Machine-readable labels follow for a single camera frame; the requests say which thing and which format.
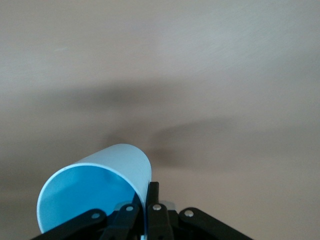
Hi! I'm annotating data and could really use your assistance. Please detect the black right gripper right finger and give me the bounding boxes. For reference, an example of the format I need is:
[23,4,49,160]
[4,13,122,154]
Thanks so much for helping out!
[146,181,253,240]

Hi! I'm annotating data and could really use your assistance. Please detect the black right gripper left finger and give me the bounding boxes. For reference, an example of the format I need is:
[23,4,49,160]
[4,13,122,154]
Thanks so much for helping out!
[31,193,141,240]

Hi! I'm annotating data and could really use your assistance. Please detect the light blue plastic cup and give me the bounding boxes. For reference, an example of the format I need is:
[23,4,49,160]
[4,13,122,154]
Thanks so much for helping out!
[36,143,153,240]

